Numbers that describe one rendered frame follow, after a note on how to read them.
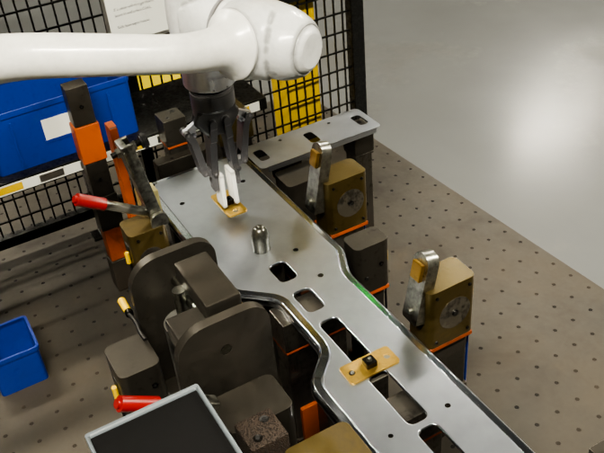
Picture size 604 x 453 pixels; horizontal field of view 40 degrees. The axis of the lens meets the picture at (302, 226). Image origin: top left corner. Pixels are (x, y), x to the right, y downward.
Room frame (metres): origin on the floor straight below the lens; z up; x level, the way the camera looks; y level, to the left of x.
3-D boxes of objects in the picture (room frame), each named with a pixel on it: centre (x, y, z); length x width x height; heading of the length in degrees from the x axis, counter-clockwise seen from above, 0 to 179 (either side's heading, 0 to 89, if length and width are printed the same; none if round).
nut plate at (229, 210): (1.25, 0.13, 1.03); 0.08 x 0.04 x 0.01; 26
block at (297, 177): (1.41, -0.02, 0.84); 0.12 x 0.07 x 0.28; 116
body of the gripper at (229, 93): (1.25, 0.13, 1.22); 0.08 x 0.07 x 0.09; 116
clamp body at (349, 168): (1.30, -0.09, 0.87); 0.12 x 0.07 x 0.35; 116
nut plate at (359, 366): (0.84, -0.08, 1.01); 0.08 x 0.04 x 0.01; 116
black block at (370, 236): (1.16, -0.12, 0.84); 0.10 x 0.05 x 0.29; 116
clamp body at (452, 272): (0.98, -0.22, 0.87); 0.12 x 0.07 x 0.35; 116
